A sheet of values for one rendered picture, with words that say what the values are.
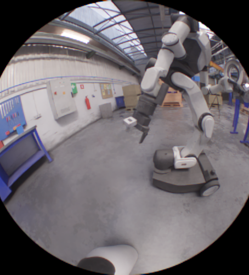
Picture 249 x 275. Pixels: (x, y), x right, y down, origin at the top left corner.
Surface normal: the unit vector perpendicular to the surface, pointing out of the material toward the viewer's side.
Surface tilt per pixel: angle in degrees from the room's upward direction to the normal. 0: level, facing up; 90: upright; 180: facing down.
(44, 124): 90
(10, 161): 90
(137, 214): 0
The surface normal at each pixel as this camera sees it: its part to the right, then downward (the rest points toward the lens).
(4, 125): 0.91, 0.00
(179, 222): -0.18, -0.88
